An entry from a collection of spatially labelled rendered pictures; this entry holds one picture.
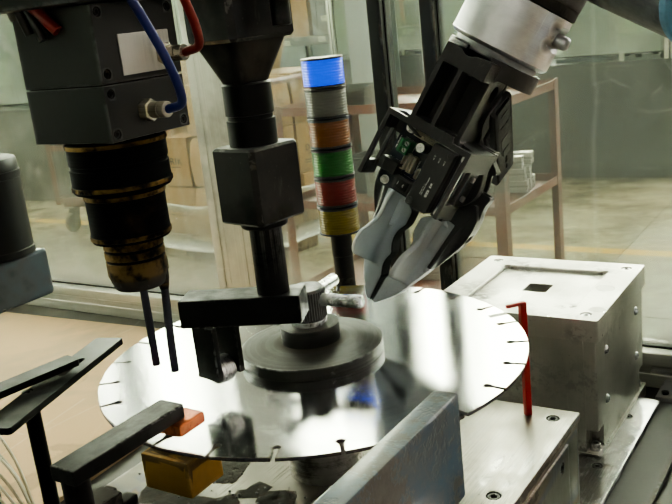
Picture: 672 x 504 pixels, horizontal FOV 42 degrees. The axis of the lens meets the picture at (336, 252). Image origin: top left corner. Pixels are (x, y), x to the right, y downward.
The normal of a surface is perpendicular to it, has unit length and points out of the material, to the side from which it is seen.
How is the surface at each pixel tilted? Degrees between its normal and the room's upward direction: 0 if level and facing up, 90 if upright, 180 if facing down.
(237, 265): 90
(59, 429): 0
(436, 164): 78
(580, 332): 90
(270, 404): 0
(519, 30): 94
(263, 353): 5
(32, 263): 90
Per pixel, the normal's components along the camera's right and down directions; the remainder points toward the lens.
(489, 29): -0.46, 0.09
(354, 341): -0.02, -0.95
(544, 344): -0.53, 0.28
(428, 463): 0.84, 0.05
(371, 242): 0.76, 0.48
